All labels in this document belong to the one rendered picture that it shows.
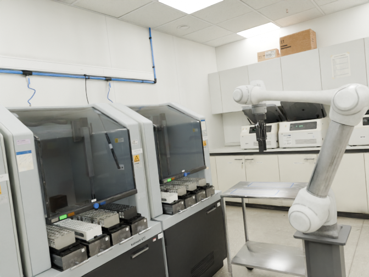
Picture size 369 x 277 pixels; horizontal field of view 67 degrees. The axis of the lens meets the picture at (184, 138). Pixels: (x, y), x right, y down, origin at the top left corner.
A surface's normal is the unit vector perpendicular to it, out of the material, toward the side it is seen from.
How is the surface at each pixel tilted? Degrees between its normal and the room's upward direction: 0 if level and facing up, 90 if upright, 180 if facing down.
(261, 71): 90
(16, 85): 90
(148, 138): 90
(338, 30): 90
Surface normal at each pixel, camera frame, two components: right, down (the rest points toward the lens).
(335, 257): 0.14, 0.04
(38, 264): 0.79, -0.06
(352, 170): -0.60, 0.11
